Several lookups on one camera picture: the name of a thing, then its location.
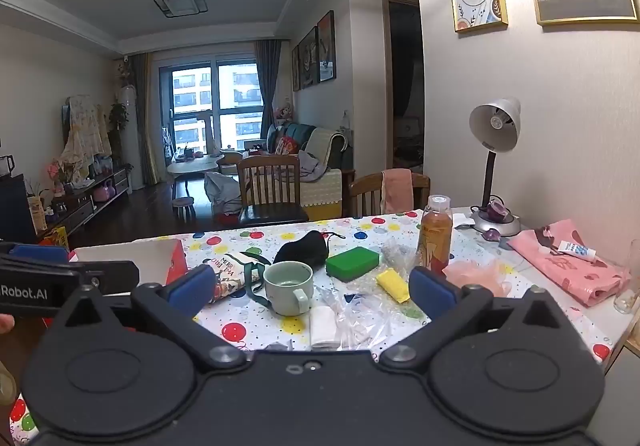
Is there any orange drink bottle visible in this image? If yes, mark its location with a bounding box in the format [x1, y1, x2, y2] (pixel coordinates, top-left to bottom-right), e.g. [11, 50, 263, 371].
[417, 195, 454, 277]

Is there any green sponge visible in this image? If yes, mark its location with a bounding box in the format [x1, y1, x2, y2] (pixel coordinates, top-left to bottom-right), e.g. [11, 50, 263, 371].
[325, 247, 381, 283]

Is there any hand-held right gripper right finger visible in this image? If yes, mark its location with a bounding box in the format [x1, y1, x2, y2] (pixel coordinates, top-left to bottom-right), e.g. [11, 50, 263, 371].
[378, 266, 576, 373]

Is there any grey desk lamp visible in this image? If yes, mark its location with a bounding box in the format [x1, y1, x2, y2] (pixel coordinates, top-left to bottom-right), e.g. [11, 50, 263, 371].
[468, 98, 522, 235]

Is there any green potted plant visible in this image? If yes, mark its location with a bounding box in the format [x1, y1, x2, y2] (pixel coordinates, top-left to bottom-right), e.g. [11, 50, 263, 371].
[108, 102, 129, 133]

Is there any small purple cup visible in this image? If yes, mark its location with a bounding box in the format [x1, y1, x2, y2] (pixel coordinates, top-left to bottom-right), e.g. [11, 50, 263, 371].
[487, 198, 511, 223]

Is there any pale green cup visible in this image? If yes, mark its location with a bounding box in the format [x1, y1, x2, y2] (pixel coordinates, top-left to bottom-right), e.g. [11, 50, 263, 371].
[262, 260, 316, 317]

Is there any low dark television stand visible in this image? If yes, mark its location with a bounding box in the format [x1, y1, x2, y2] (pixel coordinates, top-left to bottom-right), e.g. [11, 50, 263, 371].
[49, 166, 132, 237]

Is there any large window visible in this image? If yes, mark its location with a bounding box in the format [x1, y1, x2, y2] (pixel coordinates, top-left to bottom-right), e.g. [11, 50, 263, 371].
[158, 56, 266, 181]

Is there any white standing air conditioner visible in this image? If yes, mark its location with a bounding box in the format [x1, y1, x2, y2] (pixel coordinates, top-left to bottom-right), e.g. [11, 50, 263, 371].
[122, 84, 144, 192]

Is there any clear drinking glass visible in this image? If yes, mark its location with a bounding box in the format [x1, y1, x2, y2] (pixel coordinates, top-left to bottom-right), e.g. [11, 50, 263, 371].
[613, 238, 640, 315]

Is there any black face mask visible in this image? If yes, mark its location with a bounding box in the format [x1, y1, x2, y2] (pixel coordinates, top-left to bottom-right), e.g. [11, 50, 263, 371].
[272, 230, 347, 267]

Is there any brown paper bag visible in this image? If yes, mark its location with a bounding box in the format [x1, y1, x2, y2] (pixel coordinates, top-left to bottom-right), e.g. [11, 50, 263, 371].
[27, 195, 49, 232]

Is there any small round stool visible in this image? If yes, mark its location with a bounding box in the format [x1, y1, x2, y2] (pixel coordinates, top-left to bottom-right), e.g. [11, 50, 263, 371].
[172, 197, 195, 222]

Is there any grey stuffed bag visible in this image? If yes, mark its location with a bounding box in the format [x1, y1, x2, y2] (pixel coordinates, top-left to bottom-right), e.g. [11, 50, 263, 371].
[203, 170, 247, 217]

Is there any wooden giraffe figure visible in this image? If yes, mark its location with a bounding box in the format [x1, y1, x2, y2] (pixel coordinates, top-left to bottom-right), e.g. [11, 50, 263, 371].
[189, 110, 217, 153]

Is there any red and white cardboard box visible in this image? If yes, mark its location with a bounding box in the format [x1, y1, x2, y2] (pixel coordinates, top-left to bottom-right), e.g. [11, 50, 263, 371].
[67, 238, 190, 297]

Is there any wooden chair with dark seat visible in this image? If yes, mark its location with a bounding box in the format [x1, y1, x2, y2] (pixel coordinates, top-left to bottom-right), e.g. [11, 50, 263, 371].
[235, 154, 310, 227]

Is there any wooden coffee table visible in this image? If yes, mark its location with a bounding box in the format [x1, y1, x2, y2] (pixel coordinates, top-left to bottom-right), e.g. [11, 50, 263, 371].
[166, 153, 227, 193]

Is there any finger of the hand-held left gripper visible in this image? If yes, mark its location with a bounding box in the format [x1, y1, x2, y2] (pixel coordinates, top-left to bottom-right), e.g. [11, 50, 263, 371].
[70, 260, 140, 295]
[0, 242, 71, 265]

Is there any pink flower bouquet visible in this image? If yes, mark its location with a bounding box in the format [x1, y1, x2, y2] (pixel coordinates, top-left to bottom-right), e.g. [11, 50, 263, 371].
[47, 160, 76, 197]

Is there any lavender clothing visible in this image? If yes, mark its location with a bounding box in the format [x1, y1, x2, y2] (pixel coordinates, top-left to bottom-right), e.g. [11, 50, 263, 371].
[297, 150, 329, 185]

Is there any grey curtain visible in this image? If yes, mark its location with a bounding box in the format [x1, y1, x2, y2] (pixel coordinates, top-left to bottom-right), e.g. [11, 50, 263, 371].
[253, 39, 289, 147]
[130, 52, 161, 187]

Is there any wooden door frame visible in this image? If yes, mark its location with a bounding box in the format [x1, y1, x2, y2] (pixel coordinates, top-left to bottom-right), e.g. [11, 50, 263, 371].
[380, 0, 426, 177]

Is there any green sofa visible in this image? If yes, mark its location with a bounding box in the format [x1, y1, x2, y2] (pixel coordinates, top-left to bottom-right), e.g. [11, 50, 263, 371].
[249, 121, 355, 221]

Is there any balloon print tablecloth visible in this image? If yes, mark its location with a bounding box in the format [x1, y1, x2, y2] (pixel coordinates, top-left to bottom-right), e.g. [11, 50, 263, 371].
[10, 208, 636, 446]

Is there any small white tube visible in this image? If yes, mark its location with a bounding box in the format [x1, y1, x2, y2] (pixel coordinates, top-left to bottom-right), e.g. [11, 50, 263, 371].
[558, 240, 599, 261]

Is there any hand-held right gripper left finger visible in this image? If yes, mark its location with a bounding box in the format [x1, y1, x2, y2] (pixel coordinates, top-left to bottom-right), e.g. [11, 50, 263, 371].
[47, 265, 248, 374]

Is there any pink towel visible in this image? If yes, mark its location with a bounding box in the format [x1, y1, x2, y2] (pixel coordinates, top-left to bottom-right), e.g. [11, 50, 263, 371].
[380, 168, 414, 215]

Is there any pink printed cloth bag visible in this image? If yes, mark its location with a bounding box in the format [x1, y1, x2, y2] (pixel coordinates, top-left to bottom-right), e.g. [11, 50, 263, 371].
[507, 219, 632, 307]

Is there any white towel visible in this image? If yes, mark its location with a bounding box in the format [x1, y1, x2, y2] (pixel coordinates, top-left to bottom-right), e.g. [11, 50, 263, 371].
[309, 305, 347, 351]

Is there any black water dispenser cabinet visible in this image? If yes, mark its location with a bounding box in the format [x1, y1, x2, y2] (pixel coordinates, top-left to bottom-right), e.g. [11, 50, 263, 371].
[0, 155, 39, 245]

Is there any pink translucent plastic bag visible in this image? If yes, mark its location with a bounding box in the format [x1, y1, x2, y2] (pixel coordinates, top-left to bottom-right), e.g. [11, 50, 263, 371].
[442, 258, 512, 299]

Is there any television under cream cloth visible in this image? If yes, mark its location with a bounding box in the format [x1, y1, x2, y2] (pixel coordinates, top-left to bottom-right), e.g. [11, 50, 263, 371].
[62, 95, 113, 172]

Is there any white and green christmas bag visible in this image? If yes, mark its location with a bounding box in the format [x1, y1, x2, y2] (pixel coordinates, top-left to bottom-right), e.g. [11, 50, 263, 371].
[200, 250, 274, 305]

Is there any yellow sponge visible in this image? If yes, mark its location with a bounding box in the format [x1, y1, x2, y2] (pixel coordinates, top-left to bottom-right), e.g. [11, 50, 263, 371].
[375, 267, 414, 305]

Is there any cream crochet sofa cover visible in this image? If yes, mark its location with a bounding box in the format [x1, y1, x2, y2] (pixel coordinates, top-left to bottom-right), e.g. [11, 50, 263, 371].
[304, 128, 349, 169]

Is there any orange gift box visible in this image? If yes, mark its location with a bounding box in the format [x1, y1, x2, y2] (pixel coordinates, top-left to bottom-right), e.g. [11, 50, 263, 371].
[38, 227, 69, 247]

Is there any square ceiling light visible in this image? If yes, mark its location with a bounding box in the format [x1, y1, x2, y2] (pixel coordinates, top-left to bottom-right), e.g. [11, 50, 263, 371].
[153, 0, 209, 18]

